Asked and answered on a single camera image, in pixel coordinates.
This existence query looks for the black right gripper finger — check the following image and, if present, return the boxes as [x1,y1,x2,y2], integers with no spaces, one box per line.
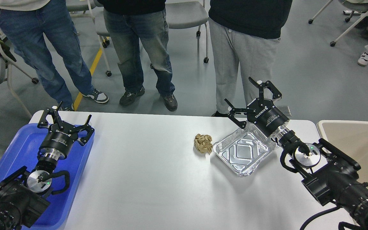
[224,98,255,129]
[249,77,282,103]

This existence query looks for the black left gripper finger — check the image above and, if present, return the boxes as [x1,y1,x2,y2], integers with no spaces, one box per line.
[37,102,63,129]
[70,115,95,146]

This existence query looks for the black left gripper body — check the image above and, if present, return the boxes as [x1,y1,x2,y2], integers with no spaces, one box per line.
[39,122,78,159]

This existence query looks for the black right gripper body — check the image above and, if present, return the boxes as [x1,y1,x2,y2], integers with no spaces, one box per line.
[247,98,289,137]

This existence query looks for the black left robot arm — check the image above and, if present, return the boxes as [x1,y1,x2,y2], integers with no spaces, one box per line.
[0,108,95,230]

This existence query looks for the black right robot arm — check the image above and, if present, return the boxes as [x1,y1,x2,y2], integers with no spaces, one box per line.
[225,78,368,230]

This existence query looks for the aluminium foil tray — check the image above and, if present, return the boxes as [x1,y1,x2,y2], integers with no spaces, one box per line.
[213,123,278,177]

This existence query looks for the blue plastic tray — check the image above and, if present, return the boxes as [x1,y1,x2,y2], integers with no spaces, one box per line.
[0,123,95,230]

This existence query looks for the crumpled brown paper ball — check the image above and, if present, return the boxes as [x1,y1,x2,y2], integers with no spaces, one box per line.
[194,134,213,155]

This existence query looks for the person in grey sweatpants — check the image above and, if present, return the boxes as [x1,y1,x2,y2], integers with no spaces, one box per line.
[209,0,292,117]

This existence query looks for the beige plastic bin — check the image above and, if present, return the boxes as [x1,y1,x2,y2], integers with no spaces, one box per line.
[317,120,368,182]

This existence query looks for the person in blue jeans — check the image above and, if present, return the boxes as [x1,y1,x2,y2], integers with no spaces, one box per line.
[0,0,109,111]

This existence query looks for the grey chair between persons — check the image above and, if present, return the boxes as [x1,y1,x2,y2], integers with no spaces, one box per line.
[66,0,112,77]

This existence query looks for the grey chair behind table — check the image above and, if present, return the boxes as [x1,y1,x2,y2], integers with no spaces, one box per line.
[165,0,209,64]

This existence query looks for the person in faded jeans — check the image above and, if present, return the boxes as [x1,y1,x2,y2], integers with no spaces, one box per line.
[96,0,178,111]

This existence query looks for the white chair at right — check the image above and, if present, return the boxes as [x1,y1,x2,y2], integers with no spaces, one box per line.
[308,0,368,47]

